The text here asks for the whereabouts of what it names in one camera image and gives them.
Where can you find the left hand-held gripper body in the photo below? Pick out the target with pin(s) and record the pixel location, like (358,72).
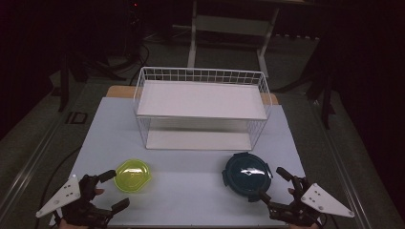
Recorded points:
(68,192)

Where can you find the metal floor rail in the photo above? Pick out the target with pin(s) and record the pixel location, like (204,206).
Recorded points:
(344,165)
(28,171)

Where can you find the person's left hand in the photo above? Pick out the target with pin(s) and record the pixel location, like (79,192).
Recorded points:
(99,191)

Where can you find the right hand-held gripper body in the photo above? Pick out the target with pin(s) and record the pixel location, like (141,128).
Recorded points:
(321,200)

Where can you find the dark blue round food container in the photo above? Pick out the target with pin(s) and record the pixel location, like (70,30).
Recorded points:
(246,178)

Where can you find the black floor box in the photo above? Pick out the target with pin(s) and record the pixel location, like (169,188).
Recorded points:
(76,118)

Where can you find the black stand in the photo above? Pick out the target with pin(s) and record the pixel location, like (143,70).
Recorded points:
(324,101)
(63,82)

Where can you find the green plastic food container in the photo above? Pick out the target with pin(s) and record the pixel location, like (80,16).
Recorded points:
(133,176)

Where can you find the person's right hand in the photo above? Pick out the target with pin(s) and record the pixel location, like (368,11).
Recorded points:
(291,191)

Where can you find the white metal stand frame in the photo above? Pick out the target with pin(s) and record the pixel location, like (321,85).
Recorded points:
(232,25)

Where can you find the black device with red light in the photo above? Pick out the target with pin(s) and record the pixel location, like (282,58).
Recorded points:
(133,25)

